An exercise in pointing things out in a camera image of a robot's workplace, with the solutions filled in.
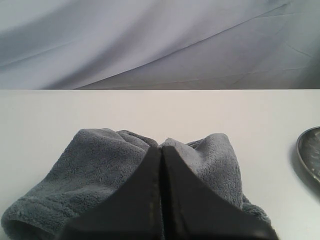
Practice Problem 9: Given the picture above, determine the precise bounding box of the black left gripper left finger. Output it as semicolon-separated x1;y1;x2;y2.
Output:
62;147;160;240

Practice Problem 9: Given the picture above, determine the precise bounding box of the grey fleece cloth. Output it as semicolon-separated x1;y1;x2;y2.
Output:
1;128;270;240

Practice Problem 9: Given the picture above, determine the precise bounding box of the round steel plate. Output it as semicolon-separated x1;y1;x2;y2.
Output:
296;126;320;184

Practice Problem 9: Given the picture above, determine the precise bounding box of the white backdrop cloth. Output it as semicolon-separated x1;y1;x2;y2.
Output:
0;0;320;90

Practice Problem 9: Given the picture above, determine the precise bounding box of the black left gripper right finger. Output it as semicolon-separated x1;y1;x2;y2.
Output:
160;146;278;240

